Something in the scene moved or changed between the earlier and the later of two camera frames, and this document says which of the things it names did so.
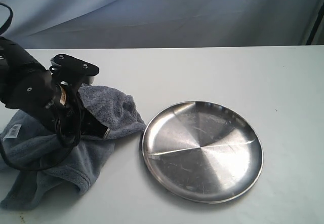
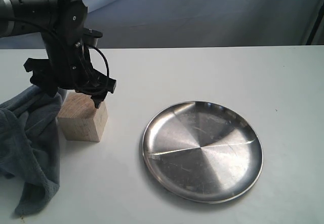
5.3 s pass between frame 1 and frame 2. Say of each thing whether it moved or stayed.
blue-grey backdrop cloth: stayed
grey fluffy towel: moved
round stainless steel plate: stayed
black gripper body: moved
